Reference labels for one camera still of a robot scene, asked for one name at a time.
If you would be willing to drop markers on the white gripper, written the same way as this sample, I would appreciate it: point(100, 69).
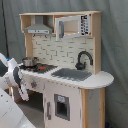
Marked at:
point(13, 77)

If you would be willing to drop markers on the white dishwasher cabinet door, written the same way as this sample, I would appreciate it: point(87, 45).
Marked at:
point(62, 106)

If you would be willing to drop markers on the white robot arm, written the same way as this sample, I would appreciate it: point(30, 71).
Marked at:
point(10, 113)

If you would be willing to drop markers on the wooden toy kitchen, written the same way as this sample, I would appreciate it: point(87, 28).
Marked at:
point(64, 54)

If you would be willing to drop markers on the small metal pot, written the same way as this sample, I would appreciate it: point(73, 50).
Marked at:
point(30, 61)

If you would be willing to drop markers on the black toy stovetop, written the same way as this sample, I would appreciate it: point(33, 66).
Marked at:
point(39, 68)

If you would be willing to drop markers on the grey range hood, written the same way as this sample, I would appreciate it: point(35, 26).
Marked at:
point(39, 27)

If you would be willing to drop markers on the grey toy sink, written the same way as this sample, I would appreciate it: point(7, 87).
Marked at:
point(71, 74)

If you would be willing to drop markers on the white microwave door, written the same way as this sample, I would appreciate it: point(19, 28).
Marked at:
point(72, 26)

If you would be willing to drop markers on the black toy faucet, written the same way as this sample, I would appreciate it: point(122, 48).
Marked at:
point(82, 57)

